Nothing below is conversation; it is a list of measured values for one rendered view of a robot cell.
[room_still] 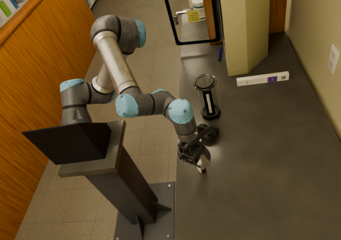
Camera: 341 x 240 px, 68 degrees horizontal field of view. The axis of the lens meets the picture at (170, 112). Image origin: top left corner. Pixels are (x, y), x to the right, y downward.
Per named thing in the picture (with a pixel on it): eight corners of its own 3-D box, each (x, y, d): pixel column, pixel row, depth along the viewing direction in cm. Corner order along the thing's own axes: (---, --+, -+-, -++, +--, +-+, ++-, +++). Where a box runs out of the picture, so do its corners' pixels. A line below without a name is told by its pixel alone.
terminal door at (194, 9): (220, 41, 168) (212, -22, 140) (176, 45, 178) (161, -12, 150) (220, 40, 168) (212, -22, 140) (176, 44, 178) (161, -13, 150)
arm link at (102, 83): (78, 91, 139) (112, 8, 102) (104, 91, 148) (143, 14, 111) (84, 109, 134) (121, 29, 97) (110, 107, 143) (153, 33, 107)
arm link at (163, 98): (142, 87, 88) (160, 101, 81) (168, 87, 95) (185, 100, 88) (138, 106, 92) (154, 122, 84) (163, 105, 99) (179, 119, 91)
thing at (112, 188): (112, 245, 194) (42, 193, 130) (122, 187, 227) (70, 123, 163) (174, 242, 184) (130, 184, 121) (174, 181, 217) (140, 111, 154)
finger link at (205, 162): (203, 175, 102) (192, 161, 98) (209, 164, 105) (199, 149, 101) (209, 177, 100) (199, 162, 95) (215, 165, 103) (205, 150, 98)
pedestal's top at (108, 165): (61, 178, 134) (57, 174, 132) (77, 131, 156) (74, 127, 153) (117, 171, 128) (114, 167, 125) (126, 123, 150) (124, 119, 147)
